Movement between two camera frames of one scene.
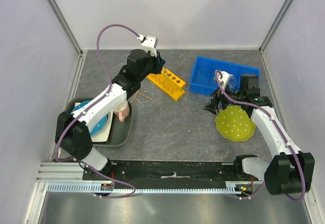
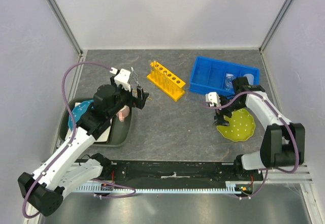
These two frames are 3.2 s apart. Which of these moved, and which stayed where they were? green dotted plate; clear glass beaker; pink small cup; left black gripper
Moved: left black gripper
Stayed: pink small cup; green dotted plate; clear glass beaker
